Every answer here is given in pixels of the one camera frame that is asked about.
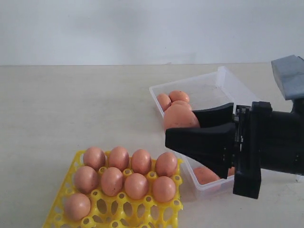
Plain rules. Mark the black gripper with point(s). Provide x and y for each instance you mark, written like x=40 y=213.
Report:
x=266 y=139

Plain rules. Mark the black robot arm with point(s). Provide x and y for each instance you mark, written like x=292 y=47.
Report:
x=248 y=138

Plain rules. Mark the brown egg cluster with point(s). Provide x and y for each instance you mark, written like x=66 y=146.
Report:
x=136 y=186
x=112 y=181

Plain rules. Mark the yellow plastic egg tray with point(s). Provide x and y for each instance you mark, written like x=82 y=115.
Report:
x=118 y=211

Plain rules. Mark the brown egg tray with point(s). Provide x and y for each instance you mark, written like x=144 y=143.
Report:
x=94 y=157
x=119 y=158
x=141 y=161
x=166 y=164

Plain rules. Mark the brown egg front corner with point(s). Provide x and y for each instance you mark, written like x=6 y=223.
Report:
x=205 y=176

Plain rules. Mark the clear plastic container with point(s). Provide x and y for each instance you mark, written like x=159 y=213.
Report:
x=208 y=91

